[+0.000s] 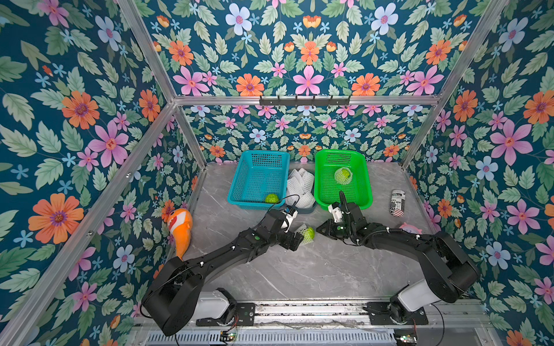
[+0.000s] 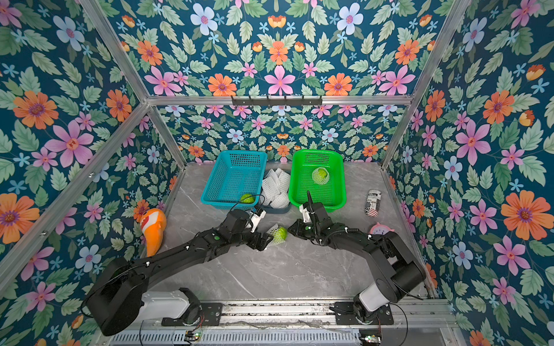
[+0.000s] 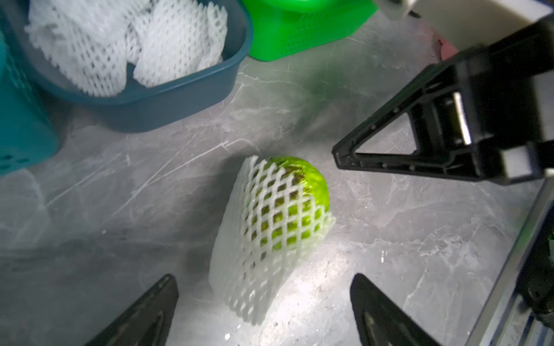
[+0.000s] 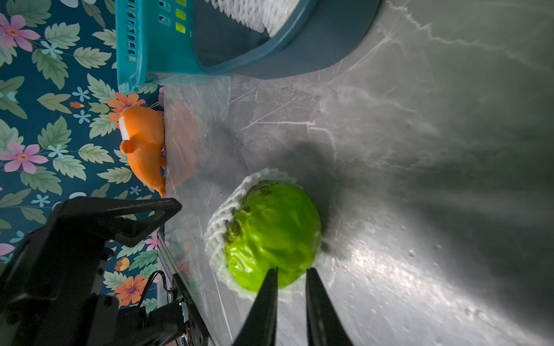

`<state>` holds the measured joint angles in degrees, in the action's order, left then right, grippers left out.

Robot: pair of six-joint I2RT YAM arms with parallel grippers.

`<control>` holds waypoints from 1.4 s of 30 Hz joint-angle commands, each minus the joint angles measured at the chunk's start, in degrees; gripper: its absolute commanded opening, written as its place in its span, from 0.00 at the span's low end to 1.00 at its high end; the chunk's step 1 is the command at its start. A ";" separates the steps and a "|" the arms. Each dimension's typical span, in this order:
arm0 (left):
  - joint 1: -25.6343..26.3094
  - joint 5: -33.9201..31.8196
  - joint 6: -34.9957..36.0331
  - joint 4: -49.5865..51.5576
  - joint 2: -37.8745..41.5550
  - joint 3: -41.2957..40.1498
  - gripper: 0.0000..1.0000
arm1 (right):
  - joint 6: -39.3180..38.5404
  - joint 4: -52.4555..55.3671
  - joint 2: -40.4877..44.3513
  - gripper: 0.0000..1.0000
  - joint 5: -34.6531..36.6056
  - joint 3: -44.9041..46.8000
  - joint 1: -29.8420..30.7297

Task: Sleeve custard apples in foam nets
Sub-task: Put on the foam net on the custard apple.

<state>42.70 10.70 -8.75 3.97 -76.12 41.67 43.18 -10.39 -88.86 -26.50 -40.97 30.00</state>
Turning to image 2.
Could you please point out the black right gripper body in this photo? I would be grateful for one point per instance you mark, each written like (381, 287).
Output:
(296, 229)

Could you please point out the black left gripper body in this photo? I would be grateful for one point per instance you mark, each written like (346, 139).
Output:
(252, 239)

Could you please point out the white foam net sleeve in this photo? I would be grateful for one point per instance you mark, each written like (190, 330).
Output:
(270, 232)
(313, 175)

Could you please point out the dark-topped green custard apple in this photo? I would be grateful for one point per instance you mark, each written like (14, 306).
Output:
(280, 235)

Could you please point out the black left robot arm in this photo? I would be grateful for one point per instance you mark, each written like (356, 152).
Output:
(116, 299)

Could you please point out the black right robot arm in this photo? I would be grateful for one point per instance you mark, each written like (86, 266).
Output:
(393, 267)

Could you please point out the grey bin of nets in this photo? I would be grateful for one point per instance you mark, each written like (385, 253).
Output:
(277, 211)

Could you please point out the pile of white foam nets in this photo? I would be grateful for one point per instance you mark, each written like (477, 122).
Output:
(275, 189)

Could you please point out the green custard apple at edge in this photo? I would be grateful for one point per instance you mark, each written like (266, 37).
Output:
(247, 199)

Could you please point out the bright green plastic basket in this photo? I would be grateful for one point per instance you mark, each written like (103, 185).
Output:
(332, 195)

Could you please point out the striped drink can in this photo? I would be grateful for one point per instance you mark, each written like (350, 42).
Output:
(373, 201)

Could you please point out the pink alarm clock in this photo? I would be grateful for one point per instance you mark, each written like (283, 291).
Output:
(380, 229)

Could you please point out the teal plastic basket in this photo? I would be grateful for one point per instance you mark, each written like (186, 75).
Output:
(235, 173)

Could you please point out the orange clownfish toy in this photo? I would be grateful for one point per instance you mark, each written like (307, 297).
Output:
(153, 224)

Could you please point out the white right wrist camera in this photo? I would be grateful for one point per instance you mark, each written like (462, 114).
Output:
(305, 214)

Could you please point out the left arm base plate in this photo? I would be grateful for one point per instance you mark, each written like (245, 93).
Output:
(207, 314)

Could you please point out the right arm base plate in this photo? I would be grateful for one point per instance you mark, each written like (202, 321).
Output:
(354, 313)

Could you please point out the black hook rail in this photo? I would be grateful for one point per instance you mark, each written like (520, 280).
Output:
(268, 101)

